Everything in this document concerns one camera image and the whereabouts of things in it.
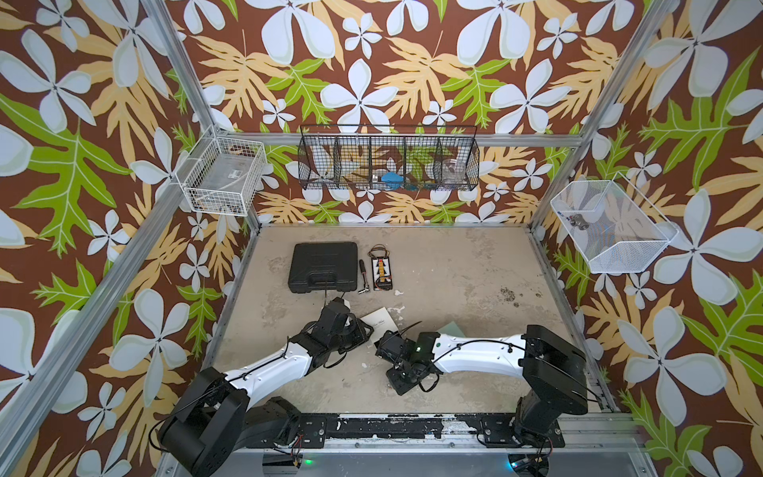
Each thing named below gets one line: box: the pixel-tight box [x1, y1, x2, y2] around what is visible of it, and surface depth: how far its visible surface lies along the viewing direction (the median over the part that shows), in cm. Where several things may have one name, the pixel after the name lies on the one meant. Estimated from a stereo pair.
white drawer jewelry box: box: [360, 306, 399, 343], surface depth 93 cm
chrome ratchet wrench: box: [357, 258, 370, 295], surface depth 106 cm
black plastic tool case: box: [288, 241, 359, 294], surface depth 103 cm
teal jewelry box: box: [436, 320, 465, 338], surface depth 91 cm
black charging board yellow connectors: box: [367, 243, 394, 292], surface depth 107 cm
